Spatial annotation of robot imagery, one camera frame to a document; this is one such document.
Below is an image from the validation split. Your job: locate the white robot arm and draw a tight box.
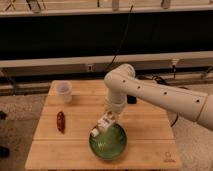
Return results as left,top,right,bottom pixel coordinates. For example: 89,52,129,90
104,64,213,131

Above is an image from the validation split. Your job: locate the brown sausage toy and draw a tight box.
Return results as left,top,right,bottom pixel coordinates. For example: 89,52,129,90
56,111,65,133

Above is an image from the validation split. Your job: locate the small black box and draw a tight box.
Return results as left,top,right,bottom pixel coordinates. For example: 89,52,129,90
127,95,137,104

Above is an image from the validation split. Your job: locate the green ceramic bowl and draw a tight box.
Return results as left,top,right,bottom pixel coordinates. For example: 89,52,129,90
88,123,127,161

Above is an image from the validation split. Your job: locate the hanging black cable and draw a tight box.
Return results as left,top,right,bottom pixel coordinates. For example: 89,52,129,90
103,4,135,73

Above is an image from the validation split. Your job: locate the small white bottle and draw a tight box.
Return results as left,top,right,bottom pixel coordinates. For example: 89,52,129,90
90,112,116,137

